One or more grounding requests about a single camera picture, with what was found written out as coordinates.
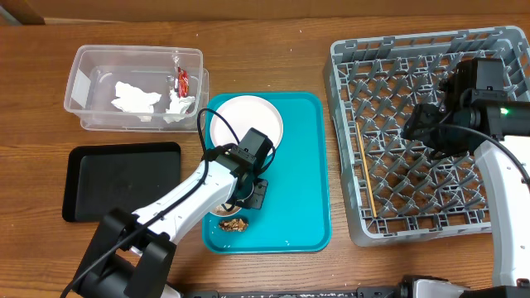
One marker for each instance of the pink bowl with rice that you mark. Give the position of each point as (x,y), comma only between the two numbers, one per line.
(225,210)

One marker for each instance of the black rail at table edge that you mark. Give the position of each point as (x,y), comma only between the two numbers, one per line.
(290,294)

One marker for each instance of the teal plastic tray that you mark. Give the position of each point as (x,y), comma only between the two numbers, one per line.
(295,214)

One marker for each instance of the white napkin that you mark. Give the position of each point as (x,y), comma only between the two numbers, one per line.
(178,107)
(130,99)

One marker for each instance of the clear plastic bin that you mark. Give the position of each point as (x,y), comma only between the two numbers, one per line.
(97,68)

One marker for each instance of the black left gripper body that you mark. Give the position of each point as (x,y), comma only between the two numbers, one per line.
(255,195)

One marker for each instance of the wooden chopstick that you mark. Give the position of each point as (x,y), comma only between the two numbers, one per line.
(366,171)

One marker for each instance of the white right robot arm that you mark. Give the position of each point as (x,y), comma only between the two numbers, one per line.
(504,168)

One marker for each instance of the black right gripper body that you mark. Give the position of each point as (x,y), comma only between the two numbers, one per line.
(425,128)

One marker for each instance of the red snack wrapper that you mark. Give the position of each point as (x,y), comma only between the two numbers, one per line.
(182,83)

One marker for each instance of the large white plate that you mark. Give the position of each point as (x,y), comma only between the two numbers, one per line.
(243,112)

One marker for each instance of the grey dishwasher rack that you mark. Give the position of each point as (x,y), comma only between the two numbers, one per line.
(376,82)

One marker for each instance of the black tray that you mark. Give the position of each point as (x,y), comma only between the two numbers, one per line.
(124,176)

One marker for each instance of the brown food scrap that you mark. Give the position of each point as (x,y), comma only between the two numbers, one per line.
(233,225)

